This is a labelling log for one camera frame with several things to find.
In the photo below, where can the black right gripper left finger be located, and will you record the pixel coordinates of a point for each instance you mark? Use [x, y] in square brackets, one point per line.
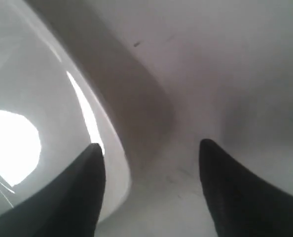
[67, 207]

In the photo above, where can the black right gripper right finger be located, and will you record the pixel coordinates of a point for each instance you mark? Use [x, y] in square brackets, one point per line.
[240, 203]

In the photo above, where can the white square plate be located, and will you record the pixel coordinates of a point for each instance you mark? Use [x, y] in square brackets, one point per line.
[49, 114]

